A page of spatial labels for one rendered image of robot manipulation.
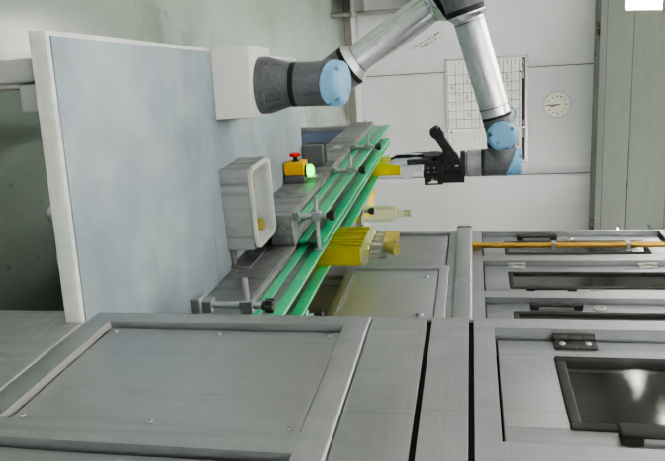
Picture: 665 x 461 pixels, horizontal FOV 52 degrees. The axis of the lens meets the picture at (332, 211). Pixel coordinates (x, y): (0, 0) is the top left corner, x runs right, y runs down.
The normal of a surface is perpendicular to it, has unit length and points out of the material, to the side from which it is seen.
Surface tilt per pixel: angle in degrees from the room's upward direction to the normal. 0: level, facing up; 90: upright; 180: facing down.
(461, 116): 90
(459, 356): 90
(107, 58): 0
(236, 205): 90
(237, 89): 90
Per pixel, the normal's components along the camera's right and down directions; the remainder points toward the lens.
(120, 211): 0.98, -0.02
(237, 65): -0.20, 0.18
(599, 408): -0.07, -0.96
